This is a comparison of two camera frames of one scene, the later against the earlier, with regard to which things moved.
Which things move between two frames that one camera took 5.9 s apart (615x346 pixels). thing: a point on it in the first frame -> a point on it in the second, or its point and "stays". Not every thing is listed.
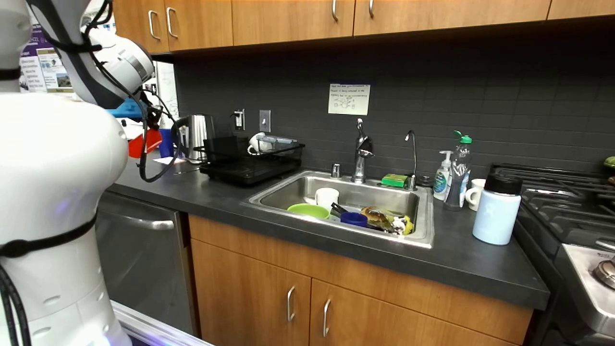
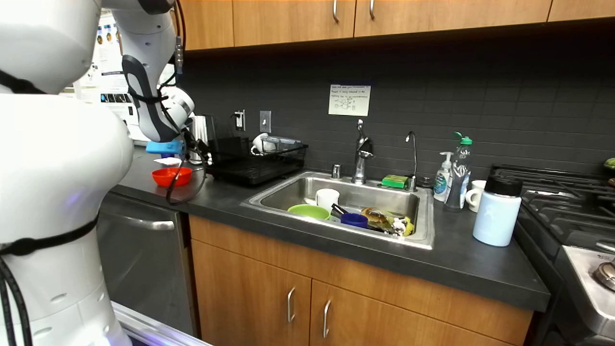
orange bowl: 140,145 -> 167,177
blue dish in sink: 354,218 stays
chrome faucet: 363,150 stays
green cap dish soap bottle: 461,170 stays
